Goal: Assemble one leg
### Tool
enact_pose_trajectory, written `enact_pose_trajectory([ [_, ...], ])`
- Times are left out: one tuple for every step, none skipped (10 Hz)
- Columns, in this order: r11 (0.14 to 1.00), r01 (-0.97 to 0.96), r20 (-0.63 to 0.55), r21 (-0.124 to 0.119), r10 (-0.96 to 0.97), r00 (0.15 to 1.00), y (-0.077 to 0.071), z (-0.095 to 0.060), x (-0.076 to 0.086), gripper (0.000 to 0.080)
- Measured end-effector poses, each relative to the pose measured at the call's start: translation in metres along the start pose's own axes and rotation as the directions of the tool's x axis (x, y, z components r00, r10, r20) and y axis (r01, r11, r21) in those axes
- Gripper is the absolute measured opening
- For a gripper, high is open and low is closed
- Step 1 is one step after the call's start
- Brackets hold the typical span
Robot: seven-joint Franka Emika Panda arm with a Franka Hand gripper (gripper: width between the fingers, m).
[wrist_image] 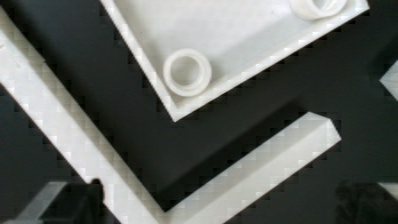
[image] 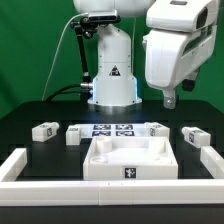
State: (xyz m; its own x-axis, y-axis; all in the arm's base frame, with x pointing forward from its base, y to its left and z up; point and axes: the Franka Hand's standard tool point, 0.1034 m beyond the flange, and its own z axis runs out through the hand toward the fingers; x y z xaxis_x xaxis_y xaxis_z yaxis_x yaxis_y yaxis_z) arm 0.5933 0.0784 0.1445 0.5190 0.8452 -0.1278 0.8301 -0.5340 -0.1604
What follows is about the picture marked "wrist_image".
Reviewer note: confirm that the white square tabletop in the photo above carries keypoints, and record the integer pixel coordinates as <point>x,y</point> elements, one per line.
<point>209,41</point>

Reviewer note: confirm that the white table leg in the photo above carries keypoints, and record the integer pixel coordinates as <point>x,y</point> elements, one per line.
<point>390,80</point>

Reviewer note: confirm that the white U-shaped fence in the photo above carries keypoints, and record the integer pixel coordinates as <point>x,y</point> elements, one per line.
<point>243,183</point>

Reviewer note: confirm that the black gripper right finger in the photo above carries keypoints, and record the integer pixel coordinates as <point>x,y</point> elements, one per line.
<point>369,204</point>

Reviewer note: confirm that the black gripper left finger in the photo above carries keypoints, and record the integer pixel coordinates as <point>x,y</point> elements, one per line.
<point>67,204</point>

